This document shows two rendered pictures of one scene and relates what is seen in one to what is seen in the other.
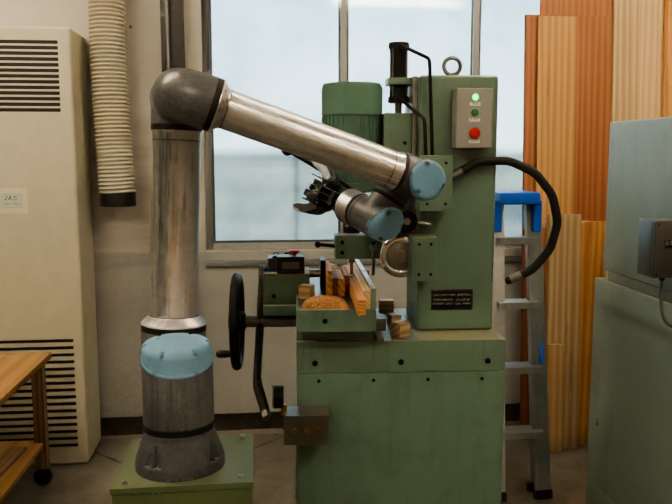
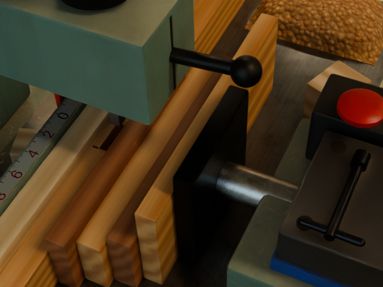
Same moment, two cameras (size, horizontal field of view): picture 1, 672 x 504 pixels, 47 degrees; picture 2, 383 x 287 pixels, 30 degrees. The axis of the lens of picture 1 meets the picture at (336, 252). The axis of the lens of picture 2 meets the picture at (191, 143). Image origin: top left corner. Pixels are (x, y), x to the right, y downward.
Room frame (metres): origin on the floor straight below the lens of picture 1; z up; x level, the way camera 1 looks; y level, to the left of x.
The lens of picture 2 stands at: (2.56, 0.18, 1.34)
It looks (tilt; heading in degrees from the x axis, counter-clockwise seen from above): 50 degrees down; 210
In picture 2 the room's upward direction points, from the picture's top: 2 degrees counter-clockwise
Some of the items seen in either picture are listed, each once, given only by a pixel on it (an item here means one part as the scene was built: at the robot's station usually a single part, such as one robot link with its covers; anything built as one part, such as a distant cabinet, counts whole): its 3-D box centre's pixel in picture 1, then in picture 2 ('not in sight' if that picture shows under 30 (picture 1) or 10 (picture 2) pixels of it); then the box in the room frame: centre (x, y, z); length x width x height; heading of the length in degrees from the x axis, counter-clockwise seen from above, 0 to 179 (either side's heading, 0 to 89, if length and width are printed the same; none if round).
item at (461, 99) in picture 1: (472, 118); not in sight; (2.15, -0.37, 1.40); 0.10 x 0.06 x 0.16; 93
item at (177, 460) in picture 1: (179, 442); not in sight; (1.60, 0.34, 0.69); 0.19 x 0.19 x 0.10
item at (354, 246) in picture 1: (358, 248); (81, 32); (2.27, -0.07, 1.03); 0.14 x 0.07 x 0.09; 93
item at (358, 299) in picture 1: (352, 286); (153, 101); (2.22, -0.05, 0.92); 0.62 x 0.02 x 0.04; 3
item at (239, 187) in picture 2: (312, 273); (252, 188); (2.29, 0.07, 0.95); 0.09 x 0.07 x 0.09; 3
